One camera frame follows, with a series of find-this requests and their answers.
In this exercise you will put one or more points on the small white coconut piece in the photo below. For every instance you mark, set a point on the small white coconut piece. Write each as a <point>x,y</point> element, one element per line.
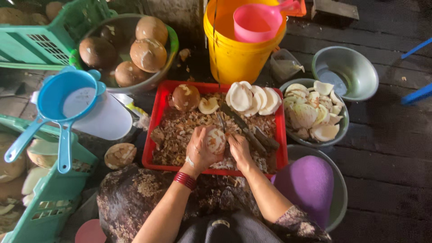
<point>208,106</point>

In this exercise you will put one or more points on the partly peeled coconut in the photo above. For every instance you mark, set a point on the partly peeled coconut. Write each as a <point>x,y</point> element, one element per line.
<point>216,141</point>

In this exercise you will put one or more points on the green rimmed metal basin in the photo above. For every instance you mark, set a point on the green rimmed metal basin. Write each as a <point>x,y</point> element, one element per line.
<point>162,76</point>

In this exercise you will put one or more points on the white peeled coconut half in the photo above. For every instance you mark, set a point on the white peeled coconut half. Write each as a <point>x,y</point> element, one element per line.
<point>272,101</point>
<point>239,97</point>
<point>259,101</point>

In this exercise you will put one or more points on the orange plastic object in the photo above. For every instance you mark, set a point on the orange plastic object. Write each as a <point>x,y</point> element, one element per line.
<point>298,10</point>

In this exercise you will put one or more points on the pink round lid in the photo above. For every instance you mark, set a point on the pink round lid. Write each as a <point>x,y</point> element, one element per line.
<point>89,233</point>

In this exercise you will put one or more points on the pink plastic scoop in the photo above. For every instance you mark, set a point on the pink plastic scoop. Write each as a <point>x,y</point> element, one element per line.
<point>256,23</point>

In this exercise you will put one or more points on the green crate with coconut pieces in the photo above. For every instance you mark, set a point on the green crate with coconut pieces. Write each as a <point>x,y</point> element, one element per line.
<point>57,189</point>

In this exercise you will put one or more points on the brown chipped coconut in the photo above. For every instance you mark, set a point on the brown chipped coconut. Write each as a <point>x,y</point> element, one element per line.
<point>119,156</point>

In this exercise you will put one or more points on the person's left hand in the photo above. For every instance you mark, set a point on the person's left hand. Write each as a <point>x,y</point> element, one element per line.
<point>197,152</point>

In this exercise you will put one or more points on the small metal peeler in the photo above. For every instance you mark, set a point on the small metal peeler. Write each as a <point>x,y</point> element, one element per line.
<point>221,123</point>

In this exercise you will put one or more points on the brown shelled coconut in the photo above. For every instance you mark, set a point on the brown shelled coconut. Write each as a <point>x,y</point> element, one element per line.
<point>113,35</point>
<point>130,75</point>
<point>98,53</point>
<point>152,29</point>
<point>148,55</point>

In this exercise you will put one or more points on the person's right fingers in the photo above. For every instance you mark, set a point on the person's right fingers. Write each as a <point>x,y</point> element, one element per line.
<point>233,140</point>

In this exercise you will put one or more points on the purple cloth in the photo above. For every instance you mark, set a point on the purple cloth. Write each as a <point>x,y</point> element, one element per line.
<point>307,185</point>

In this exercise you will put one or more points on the heap of brown coconut shavings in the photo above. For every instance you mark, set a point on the heap of brown coconut shavings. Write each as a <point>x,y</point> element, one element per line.
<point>179,131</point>

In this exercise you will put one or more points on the brown coconut with white patch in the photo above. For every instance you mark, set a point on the brown coconut with white patch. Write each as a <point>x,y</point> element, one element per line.
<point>185,98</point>

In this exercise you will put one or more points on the wooden block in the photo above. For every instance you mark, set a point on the wooden block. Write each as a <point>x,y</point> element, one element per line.
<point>334,10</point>

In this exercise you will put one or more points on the large metal bowl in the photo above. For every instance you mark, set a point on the large metal bowl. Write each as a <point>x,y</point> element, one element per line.
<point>339,192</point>

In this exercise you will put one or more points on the blue plastic stool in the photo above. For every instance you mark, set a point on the blue plastic stool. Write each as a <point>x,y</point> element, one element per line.
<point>418,94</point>

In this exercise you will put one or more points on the white plastic jug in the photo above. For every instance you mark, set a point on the white plastic jug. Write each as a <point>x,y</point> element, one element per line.
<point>108,119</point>

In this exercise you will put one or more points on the light blue plastic strainer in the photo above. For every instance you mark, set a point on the light blue plastic strainer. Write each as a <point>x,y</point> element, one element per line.
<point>22,143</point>

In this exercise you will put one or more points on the red bangles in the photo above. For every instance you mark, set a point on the red bangles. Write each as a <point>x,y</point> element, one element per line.
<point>185,180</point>

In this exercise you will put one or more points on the pile of white coconut pieces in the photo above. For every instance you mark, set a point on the pile of white coconut pieces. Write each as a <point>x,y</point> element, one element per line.
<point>308,114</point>

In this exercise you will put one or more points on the yellow plastic bucket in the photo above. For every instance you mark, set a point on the yellow plastic bucket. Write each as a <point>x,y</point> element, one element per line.
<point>236,60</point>

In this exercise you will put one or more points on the person's right hand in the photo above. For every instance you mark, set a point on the person's right hand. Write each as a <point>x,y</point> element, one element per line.
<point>241,152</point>

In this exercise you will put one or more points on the yellow clear plastic wrapper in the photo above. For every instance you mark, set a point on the yellow clear plastic wrapper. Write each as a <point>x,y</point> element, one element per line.
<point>136,109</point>

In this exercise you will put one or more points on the clear plastic bag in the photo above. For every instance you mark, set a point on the clear plastic bag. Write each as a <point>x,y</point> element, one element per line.
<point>283,65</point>

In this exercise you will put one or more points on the person's patterned lap cloth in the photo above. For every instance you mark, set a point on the person's patterned lap cloth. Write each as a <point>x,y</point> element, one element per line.
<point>135,195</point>

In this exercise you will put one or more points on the red plastic tray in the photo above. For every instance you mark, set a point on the red plastic tray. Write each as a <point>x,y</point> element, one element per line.
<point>158,111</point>

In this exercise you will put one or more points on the large knife with worn blade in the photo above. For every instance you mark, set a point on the large knife with worn blade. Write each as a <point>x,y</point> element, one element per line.
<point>243,126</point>

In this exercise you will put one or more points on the green crate of coconuts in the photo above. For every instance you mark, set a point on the green crate of coconuts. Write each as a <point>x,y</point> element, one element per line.
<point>44,44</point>

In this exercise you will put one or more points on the small coconut shell scrap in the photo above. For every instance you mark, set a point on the small coconut shell scrap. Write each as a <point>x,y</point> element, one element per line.
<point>184,54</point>

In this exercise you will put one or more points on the person's dark grey top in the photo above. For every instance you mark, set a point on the person's dark grey top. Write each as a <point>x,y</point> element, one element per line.
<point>229,231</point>

